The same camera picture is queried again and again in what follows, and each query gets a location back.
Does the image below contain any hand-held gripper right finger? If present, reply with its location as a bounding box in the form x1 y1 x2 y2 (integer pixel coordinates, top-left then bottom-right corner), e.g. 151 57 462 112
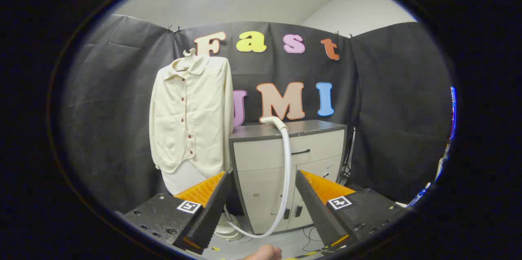
295 169 412 248

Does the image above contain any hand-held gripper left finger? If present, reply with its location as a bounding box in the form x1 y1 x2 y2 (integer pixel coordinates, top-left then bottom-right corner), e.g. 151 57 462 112
115 171 234 256

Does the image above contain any beige cabinet with grey top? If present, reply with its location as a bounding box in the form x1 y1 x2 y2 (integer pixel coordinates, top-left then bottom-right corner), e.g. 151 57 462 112
228 120 348 235

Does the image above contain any white ironing board panel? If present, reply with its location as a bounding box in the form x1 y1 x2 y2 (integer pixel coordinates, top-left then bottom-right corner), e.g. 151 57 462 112
161 160 208 195

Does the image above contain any black floor cable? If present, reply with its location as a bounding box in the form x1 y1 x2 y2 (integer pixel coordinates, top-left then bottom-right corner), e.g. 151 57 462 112
301 227 323 252

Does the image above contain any cream button-up shirt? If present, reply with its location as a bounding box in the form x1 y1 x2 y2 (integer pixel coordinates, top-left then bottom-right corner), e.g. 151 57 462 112
149 54 234 179

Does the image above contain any white garment steamer hose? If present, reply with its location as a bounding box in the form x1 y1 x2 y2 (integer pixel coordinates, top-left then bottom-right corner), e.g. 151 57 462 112
223 127 292 239

